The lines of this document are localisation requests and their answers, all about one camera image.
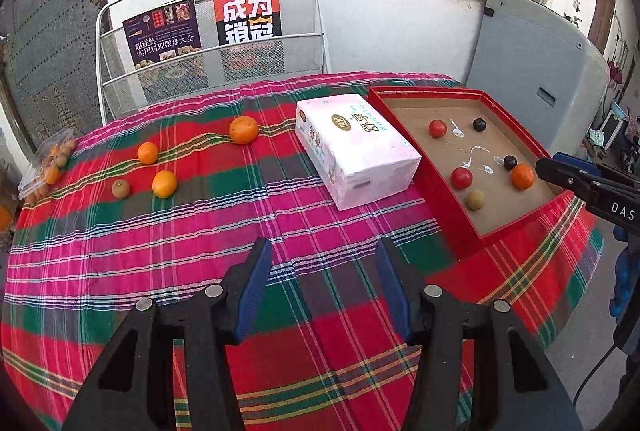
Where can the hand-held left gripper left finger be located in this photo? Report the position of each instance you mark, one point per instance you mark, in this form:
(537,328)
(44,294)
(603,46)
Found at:
(252,296)

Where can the person's right hand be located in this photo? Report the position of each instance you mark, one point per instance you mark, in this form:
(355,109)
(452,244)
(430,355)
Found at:
(627,283)

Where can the grey metal mesh rack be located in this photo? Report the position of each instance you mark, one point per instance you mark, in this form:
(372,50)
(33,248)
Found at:
(125,81)

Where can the clear plastic box of kumquats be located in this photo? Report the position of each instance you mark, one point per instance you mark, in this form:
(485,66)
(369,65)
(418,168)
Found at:
(50,166)

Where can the small orange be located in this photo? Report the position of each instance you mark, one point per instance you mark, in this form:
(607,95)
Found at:
(147,153)
(243,130)
(164,184)

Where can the round tan pear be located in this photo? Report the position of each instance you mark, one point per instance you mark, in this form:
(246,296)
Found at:
(475,199)

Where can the pink tissue pack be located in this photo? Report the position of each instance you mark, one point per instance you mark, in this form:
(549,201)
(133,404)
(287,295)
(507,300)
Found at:
(355,151)

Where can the dark purple cookbook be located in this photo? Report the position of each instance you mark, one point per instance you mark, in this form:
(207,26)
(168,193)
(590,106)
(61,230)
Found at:
(162,36)

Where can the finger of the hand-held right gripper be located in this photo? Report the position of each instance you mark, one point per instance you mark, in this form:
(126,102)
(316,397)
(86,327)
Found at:
(580,161)
(565,176)

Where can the red cardboard tray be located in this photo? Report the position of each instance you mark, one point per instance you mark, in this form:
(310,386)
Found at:
(435,211)

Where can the plaid tablecloth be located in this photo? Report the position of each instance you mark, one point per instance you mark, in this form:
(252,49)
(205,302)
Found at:
(150,261)

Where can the dark purple plum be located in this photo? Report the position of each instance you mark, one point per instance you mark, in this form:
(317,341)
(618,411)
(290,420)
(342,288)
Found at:
(509,162)
(479,125)

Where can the large orange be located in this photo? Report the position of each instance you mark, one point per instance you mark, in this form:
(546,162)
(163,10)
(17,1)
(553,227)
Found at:
(522,176)

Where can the clear plastic spoon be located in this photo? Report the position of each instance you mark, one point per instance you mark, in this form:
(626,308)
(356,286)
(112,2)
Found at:
(474,156)
(456,129)

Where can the studded grey metal door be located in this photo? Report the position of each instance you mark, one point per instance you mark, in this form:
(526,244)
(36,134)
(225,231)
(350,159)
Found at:
(50,36)

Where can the red and black book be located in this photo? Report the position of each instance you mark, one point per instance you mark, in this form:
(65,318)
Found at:
(247,23)

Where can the red tomato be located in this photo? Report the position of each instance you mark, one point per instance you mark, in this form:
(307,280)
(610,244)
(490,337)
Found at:
(461,178)
(437,128)

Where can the brown kiwi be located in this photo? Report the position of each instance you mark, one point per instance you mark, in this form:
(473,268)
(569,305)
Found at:
(120,189)

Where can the grey machine cabinet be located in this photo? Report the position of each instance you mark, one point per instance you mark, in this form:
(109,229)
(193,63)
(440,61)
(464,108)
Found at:
(530,66)

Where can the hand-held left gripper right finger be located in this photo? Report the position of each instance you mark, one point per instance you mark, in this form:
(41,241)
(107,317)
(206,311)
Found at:
(395,296)

